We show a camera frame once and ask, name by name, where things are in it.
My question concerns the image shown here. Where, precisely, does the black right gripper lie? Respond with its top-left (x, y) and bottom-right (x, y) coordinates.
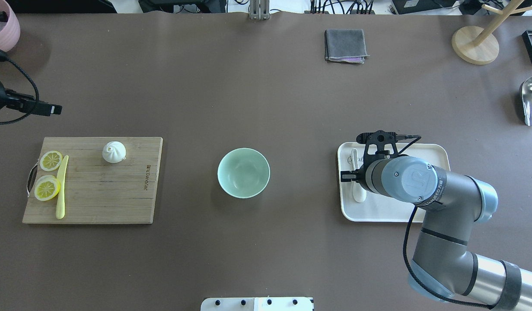
top-left (340, 130), bottom-right (408, 183)

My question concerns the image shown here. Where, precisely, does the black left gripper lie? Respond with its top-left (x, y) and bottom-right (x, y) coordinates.
top-left (5, 89), bottom-right (62, 116)

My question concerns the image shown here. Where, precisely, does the white ceramic spoon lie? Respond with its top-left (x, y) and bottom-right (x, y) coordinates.
top-left (351, 148), bottom-right (367, 203)

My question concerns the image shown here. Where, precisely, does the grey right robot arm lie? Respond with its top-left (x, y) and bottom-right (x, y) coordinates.
top-left (339, 130), bottom-right (532, 311)

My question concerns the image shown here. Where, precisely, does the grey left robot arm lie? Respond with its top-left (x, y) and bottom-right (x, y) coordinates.
top-left (0, 81), bottom-right (62, 116)

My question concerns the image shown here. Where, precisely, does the white steamed bun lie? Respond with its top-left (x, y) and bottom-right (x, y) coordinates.
top-left (102, 140), bottom-right (126, 164)

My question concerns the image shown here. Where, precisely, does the light green bowl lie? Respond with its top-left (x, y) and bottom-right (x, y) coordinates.
top-left (217, 148), bottom-right (271, 199)

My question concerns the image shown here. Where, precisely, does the cream rabbit print tray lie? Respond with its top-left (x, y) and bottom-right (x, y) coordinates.
top-left (337, 142), bottom-right (450, 222)

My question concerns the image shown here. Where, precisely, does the pink bucket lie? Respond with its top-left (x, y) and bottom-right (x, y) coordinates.
top-left (0, 0), bottom-right (21, 52)

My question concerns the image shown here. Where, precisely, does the upper lemon slice stack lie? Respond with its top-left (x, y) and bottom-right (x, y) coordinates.
top-left (39, 150), bottom-right (64, 171)

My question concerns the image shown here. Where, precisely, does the lower lemon slice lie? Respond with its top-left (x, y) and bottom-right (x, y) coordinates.
top-left (33, 175), bottom-right (61, 201)

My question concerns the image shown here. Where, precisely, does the grey folded cloth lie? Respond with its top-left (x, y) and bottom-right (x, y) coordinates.
top-left (325, 29), bottom-right (369, 64)

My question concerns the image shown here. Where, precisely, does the yellow plastic knife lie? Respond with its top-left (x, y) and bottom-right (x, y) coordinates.
top-left (56, 155), bottom-right (70, 220)

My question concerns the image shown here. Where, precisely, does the bamboo cutting board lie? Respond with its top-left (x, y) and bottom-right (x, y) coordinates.
top-left (22, 136), bottom-right (163, 225)

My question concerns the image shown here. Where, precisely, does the wooden mug tree stand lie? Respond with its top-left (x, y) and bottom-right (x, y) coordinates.
top-left (451, 0), bottom-right (532, 65)

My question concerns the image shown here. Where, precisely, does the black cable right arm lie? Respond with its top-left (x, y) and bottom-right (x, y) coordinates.
top-left (395, 135), bottom-right (495, 309)

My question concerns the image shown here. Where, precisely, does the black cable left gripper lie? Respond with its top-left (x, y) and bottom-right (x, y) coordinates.
top-left (0, 45), bottom-right (41, 126)

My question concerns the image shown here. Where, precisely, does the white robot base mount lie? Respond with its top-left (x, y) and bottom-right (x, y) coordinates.
top-left (200, 296), bottom-right (315, 311)

